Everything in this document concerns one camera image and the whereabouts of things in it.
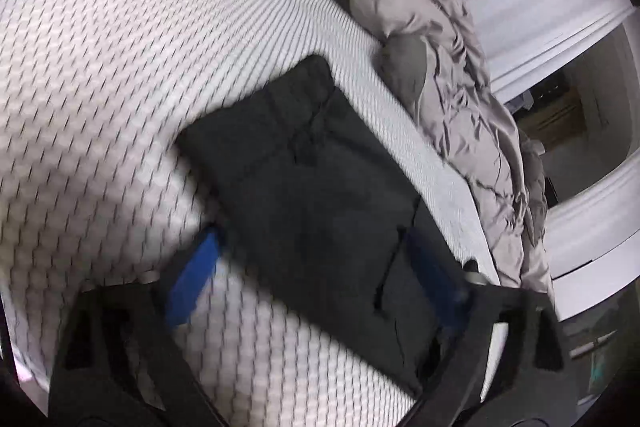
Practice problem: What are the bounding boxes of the grey duvet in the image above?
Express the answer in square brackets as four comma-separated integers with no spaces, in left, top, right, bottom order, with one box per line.
[324,0,556,303]

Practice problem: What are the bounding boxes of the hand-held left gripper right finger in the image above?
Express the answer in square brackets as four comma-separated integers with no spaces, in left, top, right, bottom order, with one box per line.
[407,229,568,427]

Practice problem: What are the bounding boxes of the black pants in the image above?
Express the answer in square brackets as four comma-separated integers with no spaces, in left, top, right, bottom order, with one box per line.
[177,53,493,395]

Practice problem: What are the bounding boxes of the white patterned mattress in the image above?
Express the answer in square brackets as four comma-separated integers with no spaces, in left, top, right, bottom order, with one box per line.
[0,0,501,427]

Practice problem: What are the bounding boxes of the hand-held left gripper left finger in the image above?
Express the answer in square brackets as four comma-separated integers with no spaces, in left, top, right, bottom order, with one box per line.
[47,227,226,427]

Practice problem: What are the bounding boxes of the white wardrobe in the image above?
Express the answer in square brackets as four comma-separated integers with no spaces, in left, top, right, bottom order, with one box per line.
[555,267,640,323]

